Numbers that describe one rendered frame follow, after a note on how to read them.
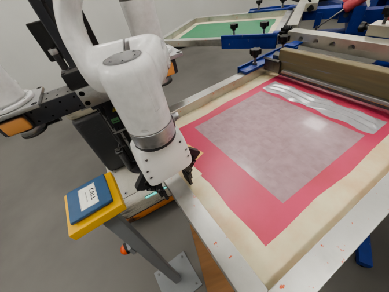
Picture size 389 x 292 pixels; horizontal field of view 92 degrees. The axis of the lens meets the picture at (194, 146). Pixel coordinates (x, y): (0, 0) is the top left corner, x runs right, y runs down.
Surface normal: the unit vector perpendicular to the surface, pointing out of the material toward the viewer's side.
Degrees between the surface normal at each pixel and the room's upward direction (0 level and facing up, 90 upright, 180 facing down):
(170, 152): 91
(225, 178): 0
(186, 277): 0
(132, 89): 90
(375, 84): 90
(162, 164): 91
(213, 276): 0
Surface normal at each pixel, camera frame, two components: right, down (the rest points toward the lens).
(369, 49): -0.83, 0.48
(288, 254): -0.17, -0.70
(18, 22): 0.54, 0.52
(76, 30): 1.00, 0.00
